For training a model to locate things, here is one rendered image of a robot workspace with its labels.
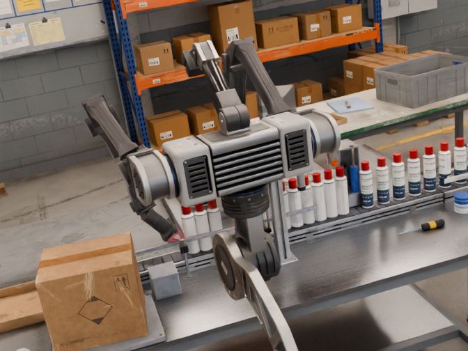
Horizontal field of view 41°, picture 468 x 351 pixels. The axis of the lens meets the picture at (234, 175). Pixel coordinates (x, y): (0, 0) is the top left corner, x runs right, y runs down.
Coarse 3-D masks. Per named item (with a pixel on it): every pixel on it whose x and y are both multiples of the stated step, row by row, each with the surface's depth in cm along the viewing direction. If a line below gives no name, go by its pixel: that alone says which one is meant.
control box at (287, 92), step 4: (276, 88) 231; (280, 88) 230; (284, 88) 229; (288, 88) 228; (292, 88) 231; (280, 92) 225; (284, 92) 224; (288, 92) 226; (292, 92) 231; (284, 96) 220; (288, 96) 225; (292, 96) 231; (284, 100) 220; (288, 100) 225; (292, 100) 231; (288, 104) 225; (292, 104) 231; (296, 108) 236
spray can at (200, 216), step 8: (200, 208) 241; (200, 216) 241; (200, 224) 243; (208, 224) 245; (200, 232) 244; (208, 232) 245; (200, 240) 246; (208, 240) 246; (200, 248) 248; (208, 248) 246
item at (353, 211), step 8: (408, 192) 273; (424, 192) 271; (432, 192) 270; (440, 192) 269; (376, 200) 270; (392, 200) 268; (408, 200) 266; (352, 208) 266; (360, 208) 265; (376, 208) 262; (344, 216) 260; (352, 216) 259; (304, 224) 258; (312, 224) 257; (320, 224) 256; (288, 232) 253; (160, 256) 248; (168, 256) 247; (176, 256) 246; (192, 256) 245; (144, 264) 244; (152, 264) 243
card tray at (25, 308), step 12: (12, 288) 244; (24, 288) 245; (0, 300) 242; (12, 300) 241; (24, 300) 239; (36, 300) 238; (0, 312) 234; (12, 312) 233; (24, 312) 231; (36, 312) 230; (0, 324) 220; (12, 324) 221; (24, 324) 222
